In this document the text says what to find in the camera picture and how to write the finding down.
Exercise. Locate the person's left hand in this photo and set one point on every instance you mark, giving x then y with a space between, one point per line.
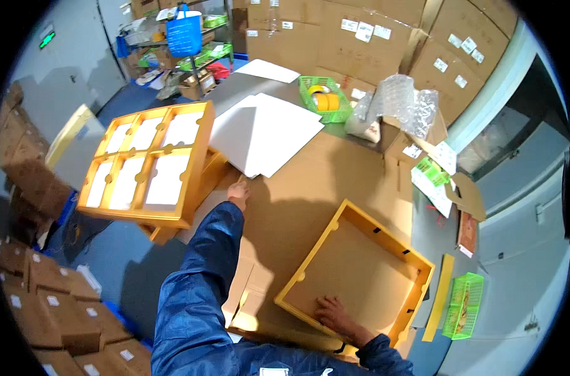
239 192

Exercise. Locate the long green basket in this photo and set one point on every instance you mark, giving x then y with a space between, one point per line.
463 305

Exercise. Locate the bubble wrap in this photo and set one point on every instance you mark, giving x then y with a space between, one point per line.
398 101

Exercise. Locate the stack of white sheets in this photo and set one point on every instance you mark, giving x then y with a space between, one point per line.
266 134

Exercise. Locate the stack of brown cartons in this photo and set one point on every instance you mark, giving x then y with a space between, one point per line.
21 150

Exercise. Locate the open cardboard box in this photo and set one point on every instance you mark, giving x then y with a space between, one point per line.
468 195

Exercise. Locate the yellow tape roll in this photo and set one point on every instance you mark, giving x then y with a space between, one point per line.
327 102

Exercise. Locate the yellow foam frame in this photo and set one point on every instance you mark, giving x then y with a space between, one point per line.
407 263

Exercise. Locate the person's left fingers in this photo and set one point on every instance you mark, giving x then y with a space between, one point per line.
236 185

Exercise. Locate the blue bag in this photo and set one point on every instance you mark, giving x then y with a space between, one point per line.
184 33

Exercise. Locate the yellow foam board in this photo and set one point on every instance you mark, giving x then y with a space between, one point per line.
68 136

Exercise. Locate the white paper sheet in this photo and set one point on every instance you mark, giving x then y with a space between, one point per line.
431 192

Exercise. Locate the person's right hand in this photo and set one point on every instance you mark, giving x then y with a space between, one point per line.
334 315

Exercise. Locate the person's body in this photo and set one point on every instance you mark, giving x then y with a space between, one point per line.
195 329

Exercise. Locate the person's right fingers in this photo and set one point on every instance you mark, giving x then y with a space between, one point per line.
325 305

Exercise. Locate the green exit sign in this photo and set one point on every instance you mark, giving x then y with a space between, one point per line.
47 40

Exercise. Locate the heap of small labelled cartons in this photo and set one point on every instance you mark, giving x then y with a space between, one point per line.
64 315

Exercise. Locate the green basket with tape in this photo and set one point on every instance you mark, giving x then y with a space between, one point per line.
344 110

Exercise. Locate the metal shelf rack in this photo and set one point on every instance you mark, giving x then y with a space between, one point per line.
181 51

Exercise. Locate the single white sheet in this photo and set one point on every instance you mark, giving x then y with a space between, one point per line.
267 70

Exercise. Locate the flat cardboard sheet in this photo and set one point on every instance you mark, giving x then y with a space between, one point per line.
304 188

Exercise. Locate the yellow foam strip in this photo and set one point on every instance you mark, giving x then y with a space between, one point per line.
439 296

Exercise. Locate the red-brown packet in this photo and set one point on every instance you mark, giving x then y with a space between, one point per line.
467 234

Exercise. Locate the small green basket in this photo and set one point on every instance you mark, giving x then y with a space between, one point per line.
431 172

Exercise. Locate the wall of large cartons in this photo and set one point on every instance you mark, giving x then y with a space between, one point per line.
360 37

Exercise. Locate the stack of yellow divided frames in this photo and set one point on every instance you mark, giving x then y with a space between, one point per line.
139 164

